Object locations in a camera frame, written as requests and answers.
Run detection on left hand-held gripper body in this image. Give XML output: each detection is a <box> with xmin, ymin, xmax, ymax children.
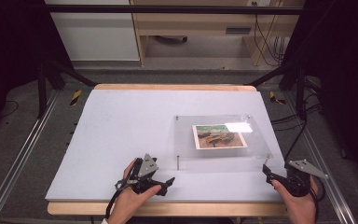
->
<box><xmin>115</xmin><ymin>153</ymin><xmax>166</xmax><ymax>195</ymax></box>

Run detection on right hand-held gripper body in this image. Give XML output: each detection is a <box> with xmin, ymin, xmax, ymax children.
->
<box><xmin>283</xmin><ymin>159</ymin><xmax>329</xmax><ymax>198</ymax></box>

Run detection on clear acrylic photo frame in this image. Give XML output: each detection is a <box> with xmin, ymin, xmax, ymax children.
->
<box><xmin>172</xmin><ymin>114</ymin><xmax>273</xmax><ymax>172</ymax></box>

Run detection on person's right hand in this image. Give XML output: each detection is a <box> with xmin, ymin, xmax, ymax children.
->
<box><xmin>271</xmin><ymin>176</ymin><xmax>320</xmax><ymax>224</ymax></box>

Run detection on person's left hand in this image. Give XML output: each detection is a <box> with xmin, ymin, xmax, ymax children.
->
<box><xmin>107</xmin><ymin>158</ymin><xmax>163</xmax><ymax>224</ymax></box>

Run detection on wooden table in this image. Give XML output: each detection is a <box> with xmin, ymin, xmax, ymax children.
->
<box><xmin>47</xmin><ymin>83</ymin><xmax>289</xmax><ymax>217</ymax></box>

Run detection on white table mat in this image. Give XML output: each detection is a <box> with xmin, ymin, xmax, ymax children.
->
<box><xmin>45</xmin><ymin>89</ymin><xmax>288</xmax><ymax>203</ymax></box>

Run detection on printed photo card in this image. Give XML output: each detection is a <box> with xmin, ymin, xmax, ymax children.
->
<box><xmin>192</xmin><ymin>123</ymin><xmax>249</xmax><ymax>151</ymax></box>

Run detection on black metal stand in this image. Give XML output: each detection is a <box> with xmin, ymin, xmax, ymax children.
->
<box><xmin>247</xmin><ymin>61</ymin><xmax>310</xmax><ymax>121</ymax></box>
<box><xmin>36</xmin><ymin>58</ymin><xmax>98</xmax><ymax>119</ymax></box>

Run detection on black curtain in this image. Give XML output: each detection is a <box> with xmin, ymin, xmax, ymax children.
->
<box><xmin>0</xmin><ymin>0</ymin><xmax>75</xmax><ymax>138</ymax></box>
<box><xmin>287</xmin><ymin>0</ymin><xmax>358</xmax><ymax>190</ymax></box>

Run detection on black object under desk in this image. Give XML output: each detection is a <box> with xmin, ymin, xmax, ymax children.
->
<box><xmin>153</xmin><ymin>35</ymin><xmax>189</xmax><ymax>44</ymax></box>

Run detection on white cabinet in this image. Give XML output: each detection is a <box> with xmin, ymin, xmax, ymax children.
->
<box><xmin>44</xmin><ymin>0</ymin><xmax>141</xmax><ymax>63</ymax></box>

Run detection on wooden desk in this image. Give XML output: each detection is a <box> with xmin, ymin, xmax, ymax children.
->
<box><xmin>130</xmin><ymin>0</ymin><xmax>306</xmax><ymax>67</ymax></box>

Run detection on black horizontal bar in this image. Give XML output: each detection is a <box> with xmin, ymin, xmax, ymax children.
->
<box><xmin>42</xmin><ymin>4</ymin><xmax>306</xmax><ymax>16</ymax></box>

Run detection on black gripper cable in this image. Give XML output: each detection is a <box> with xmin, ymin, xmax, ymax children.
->
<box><xmin>310</xmin><ymin>175</ymin><xmax>326</xmax><ymax>222</ymax></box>
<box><xmin>104</xmin><ymin>188</ymin><xmax>120</xmax><ymax>220</ymax></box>

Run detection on aluminium rail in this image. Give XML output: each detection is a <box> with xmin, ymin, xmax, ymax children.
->
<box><xmin>0</xmin><ymin>89</ymin><xmax>62</xmax><ymax>224</ymax></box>
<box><xmin>282</xmin><ymin>91</ymin><xmax>356</xmax><ymax>224</ymax></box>

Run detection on black floor cables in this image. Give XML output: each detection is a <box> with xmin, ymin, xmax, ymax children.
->
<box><xmin>269</xmin><ymin>77</ymin><xmax>324</xmax><ymax>163</ymax></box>

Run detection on bundle of hanging cables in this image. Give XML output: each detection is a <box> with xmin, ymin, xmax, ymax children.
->
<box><xmin>252</xmin><ymin>1</ymin><xmax>286</xmax><ymax>67</ymax></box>

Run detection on thin black floor cable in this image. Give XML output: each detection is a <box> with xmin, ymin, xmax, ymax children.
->
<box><xmin>0</xmin><ymin>99</ymin><xmax>20</xmax><ymax>119</ymax></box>

